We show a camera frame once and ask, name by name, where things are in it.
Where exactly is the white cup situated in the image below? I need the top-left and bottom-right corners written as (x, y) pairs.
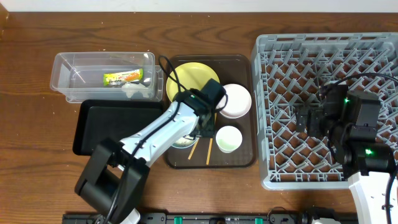
top-left (216, 126), bottom-right (243, 153)

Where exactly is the light blue bowl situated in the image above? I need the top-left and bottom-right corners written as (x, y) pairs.
top-left (172, 136), bottom-right (198, 149)

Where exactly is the yellow plate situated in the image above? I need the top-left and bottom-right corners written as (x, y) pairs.
top-left (166, 62), bottom-right (220, 101)

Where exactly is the pink bowl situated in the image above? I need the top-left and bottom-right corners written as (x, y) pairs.
top-left (216, 84), bottom-right (252, 119)

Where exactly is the green orange snack wrapper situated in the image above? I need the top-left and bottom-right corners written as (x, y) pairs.
top-left (103, 68), bottom-right (144, 86)

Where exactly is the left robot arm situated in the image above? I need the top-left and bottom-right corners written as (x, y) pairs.
top-left (75, 79), bottom-right (227, 223)

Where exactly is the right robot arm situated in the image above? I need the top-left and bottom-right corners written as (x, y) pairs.
top-left (296, 83), bottom-right (397, 223)

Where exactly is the grey dishwasher rack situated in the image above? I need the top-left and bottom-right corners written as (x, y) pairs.
top-left (251, 32), bottom-right (397, 190)

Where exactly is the black waste tray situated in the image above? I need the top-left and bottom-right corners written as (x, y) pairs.
top-left (72, 100), bottom-right (164, 156)

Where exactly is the left wooden chopstick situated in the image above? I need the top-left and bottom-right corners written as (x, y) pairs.
top-left (188, 138), bottom-right (200, 160)

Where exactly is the brown serving tray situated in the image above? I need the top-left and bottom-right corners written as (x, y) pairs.
top-left (164, 55), bottom-right (257, 169)

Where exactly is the clear plastic bin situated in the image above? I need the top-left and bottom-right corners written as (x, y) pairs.
top-left (50, 52), bottom-right (164, 103)

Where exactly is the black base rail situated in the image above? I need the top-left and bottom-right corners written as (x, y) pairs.
top-left (61, 212), bottom-right (358, 224)

